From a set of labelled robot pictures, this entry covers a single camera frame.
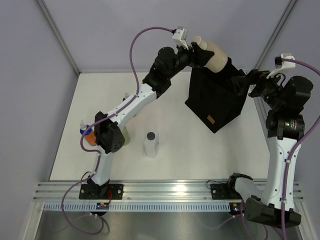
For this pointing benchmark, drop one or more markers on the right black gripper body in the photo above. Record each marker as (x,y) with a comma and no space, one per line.
(268,88)

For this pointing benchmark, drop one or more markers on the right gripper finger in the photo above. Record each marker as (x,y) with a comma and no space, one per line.
(254,74)
(240,85)

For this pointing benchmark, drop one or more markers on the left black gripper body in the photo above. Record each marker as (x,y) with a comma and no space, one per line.
(182,59)

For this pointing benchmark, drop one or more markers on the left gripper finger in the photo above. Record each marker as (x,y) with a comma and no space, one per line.
(200,55)
(197,65)

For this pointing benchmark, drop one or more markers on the beige pump bottle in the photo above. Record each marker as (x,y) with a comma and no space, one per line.
(219,60)

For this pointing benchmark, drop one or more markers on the black canvas bag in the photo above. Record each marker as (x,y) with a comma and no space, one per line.
(212,98)

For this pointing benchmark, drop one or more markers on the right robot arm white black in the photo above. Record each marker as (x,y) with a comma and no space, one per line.
(274,206)

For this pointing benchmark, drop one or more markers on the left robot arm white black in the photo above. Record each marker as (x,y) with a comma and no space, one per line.
(109,127)

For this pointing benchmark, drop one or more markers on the orange bottle blue pump top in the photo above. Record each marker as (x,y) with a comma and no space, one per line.
(127,96)

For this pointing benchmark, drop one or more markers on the green frosted bottle beige cap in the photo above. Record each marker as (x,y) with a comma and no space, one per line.
(126,136)

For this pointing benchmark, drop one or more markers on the white bottle grey cap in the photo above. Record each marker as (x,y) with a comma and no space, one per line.
(151,144)

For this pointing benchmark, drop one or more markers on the orange spray bottle blue top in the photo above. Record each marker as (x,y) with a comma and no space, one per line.
(89,136)

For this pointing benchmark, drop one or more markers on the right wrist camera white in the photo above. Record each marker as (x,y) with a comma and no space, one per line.
(282,64)

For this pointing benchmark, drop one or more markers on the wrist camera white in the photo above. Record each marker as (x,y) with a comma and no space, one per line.
(179,36)
(282,64)

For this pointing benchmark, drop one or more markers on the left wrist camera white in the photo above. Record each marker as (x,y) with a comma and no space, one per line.
(179,36)

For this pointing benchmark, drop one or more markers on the right aluminium corner post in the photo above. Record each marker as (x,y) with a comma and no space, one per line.
(276,32)

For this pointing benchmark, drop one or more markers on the aluminium corner post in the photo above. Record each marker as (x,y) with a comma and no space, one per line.
(57,35)
(276,32)

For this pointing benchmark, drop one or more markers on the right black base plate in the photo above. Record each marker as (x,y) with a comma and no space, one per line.
(224,191)

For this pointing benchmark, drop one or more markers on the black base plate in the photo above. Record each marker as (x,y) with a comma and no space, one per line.
(224,191)
(111,191)

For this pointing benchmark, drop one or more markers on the left aluminium corner post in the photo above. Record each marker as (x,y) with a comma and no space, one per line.
(57,35)

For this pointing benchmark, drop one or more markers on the white slotted cable duct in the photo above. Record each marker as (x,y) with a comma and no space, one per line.
(139,207)

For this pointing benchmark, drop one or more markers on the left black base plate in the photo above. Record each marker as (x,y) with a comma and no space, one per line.
(111,191)

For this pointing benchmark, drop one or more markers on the aluminium mounting rail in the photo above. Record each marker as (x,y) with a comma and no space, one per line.
(133,191)

